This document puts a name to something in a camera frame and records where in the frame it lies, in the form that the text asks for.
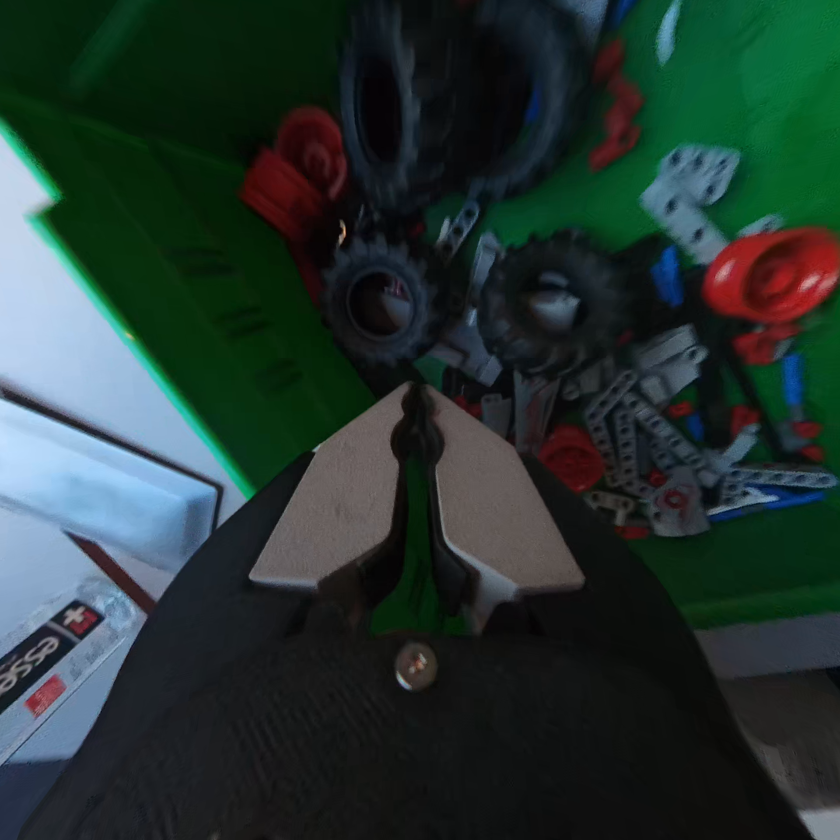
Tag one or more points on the small red lego wheel hub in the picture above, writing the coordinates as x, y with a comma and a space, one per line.
571, 459

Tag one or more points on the red lego connector piece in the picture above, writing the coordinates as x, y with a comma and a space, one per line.
617, 118

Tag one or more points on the red lego wheel rim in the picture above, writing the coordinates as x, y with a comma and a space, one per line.
315, 151
275, 190

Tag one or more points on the pile of small lego pieces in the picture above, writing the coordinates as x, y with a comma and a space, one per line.
630, 420

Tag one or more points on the large red lego wheel hub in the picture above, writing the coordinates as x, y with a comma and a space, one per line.
768, 275

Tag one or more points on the clear plastic bag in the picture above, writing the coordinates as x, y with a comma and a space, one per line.
98, 485

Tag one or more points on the white box with black label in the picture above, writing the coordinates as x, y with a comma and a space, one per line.
59, 669

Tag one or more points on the green plastic bin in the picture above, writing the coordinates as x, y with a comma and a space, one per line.
164, 249

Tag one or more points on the small black lego tire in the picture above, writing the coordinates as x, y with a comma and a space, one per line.
512, 289
341, 275

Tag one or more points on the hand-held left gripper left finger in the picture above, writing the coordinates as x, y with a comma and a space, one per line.
328, 512

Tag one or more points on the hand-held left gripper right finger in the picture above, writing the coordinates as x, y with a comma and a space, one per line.
499, 512

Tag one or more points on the grey angled lego beam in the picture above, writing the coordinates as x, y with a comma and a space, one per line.
689, 190

